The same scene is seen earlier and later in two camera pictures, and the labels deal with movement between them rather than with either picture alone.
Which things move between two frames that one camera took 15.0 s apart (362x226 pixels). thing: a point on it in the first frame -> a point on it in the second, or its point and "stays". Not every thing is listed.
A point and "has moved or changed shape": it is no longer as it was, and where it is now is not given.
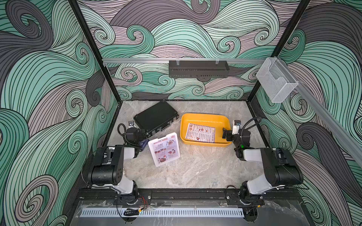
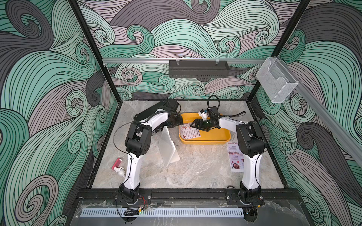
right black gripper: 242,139 -> 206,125
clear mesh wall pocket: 275,80 stays
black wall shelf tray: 198,69 stays
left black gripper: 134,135 -> 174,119
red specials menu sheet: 166,149 -> 236,157
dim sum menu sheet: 201,133 has moved or changed shape
